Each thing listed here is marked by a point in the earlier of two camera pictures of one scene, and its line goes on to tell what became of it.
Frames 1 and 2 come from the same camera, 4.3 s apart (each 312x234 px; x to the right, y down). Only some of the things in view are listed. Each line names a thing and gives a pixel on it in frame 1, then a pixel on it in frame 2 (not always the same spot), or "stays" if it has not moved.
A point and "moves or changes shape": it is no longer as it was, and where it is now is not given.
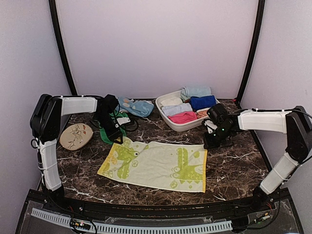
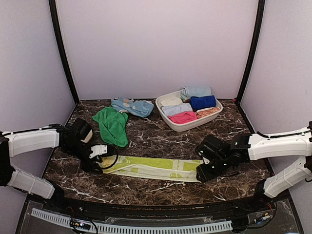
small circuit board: x=82 y=225 stays
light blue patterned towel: x=141 y=108 stays
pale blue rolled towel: x=187 y=92 stays
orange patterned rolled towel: x=202 y=114 stays
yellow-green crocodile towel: x=159 y=165 moves or changes shape
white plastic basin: x=177 y=127 stays
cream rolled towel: x=174 y=101 stays
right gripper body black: x=217 y=139 to x=220 y=167
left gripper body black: x=111 y=134 to x=84 y=165
